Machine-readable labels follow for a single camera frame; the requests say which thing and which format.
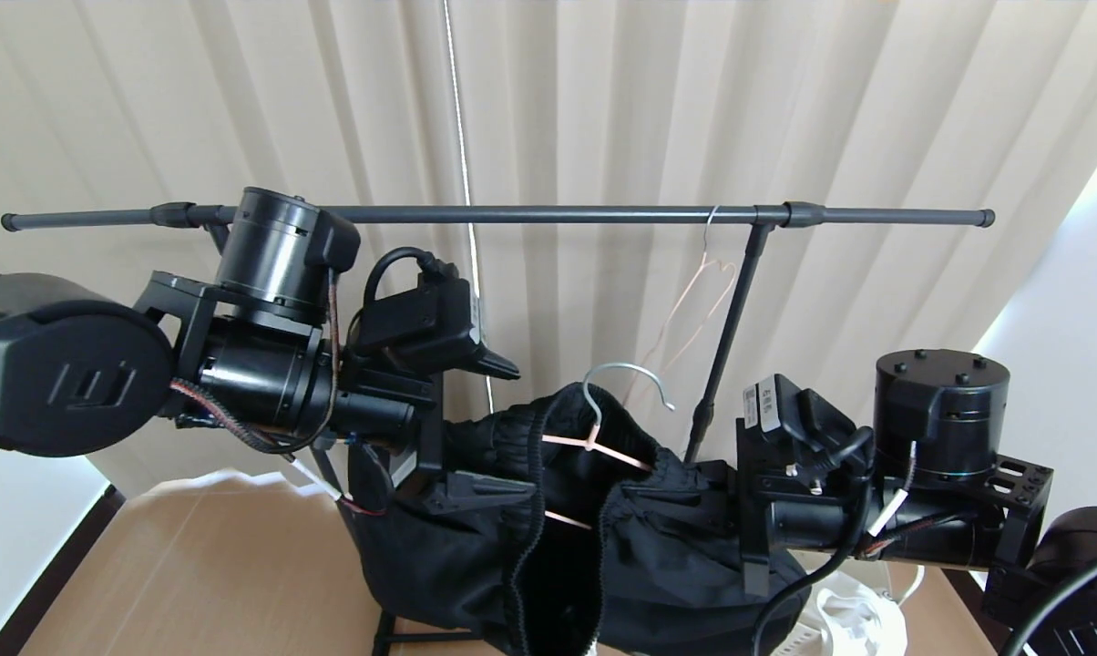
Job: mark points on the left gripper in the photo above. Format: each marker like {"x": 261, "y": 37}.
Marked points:
{"x": 375, "y": 415}

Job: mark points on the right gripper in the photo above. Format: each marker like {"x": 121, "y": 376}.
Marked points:
{"x": 813, "y": 524}

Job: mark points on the black shorts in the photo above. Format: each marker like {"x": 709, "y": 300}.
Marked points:
{"x": 676, "y": 565}

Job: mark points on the pink clothes hanger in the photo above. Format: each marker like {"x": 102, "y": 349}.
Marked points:
{"x": 594, "y": 444}
{"x": 704, "y": 239}

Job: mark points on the white laundry basket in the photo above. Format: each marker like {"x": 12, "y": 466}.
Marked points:
{"x": 790, "y": 647}

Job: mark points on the black clothes rack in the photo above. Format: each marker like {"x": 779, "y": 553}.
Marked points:
{"x": 603, "y": 214}

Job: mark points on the white garment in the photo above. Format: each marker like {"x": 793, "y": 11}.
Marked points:
{"x": 854, "y": 620}

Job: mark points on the beige curtain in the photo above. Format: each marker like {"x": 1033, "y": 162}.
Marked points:
{"x": 239, "y": 109}

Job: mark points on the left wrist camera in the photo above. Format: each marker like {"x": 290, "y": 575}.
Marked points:
{"x": 421, "y": 319}

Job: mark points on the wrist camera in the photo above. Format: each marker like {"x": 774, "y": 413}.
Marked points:
{"x": 785, "y": 410}
{"x": 421, "y": 319}

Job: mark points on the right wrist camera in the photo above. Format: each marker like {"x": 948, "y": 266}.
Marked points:
{"x": 785, "y": 410}

